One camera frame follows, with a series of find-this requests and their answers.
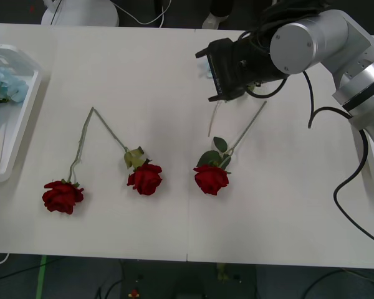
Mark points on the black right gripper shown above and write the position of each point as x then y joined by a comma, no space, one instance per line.
229,67

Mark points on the pale blue artificial flower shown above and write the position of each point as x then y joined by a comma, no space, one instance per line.
9,85
205,71

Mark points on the red rose with dark-green leaves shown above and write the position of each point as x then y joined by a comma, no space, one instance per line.
212,180

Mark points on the red rose with olive leaves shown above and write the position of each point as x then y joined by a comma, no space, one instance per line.
145,180

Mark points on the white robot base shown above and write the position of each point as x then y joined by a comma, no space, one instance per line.
90,15

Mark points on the silver and black right arm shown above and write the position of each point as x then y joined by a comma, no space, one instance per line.
302,43

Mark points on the red rose with bare stem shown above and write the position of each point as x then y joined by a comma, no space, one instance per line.
62,196

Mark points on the small red and yellow object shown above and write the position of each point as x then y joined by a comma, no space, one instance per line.
134,293

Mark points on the green floor tape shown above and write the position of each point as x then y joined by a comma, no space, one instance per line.
40,277

